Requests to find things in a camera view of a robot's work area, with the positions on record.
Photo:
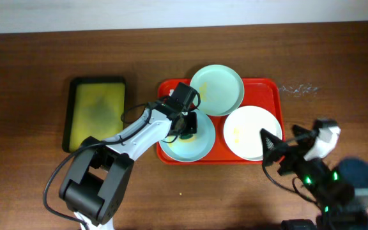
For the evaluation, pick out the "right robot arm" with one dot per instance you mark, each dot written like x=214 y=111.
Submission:
x=340 y=193

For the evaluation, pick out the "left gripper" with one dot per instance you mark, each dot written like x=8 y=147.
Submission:
x=188 y=124

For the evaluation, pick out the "white plate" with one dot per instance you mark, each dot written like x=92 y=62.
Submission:
x=242 y=131

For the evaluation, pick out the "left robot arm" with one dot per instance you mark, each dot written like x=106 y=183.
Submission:
x=96 y=182

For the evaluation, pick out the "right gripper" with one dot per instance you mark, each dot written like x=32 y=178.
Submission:
x=269 y=149

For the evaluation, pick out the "yellow green sponge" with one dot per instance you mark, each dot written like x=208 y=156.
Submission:
x=186 y=137

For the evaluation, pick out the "red plastic tray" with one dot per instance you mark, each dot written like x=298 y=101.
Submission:
x=258 y=92

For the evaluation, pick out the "mint green plate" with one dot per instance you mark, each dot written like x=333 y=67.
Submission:
x=221 y=89

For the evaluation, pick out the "light blue plate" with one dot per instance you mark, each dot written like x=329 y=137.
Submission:
x=195 y=147

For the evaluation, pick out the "black tray with yellow liquid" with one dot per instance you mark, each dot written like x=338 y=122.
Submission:
x=94 y=107

